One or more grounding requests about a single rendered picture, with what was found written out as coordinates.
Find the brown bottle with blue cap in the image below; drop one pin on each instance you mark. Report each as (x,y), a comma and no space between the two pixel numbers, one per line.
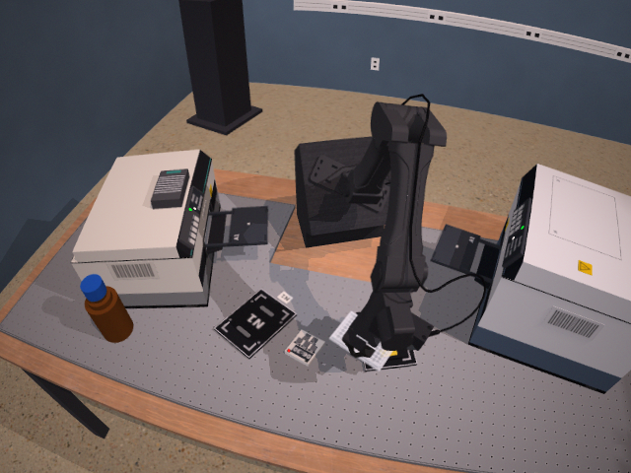
(106,309)

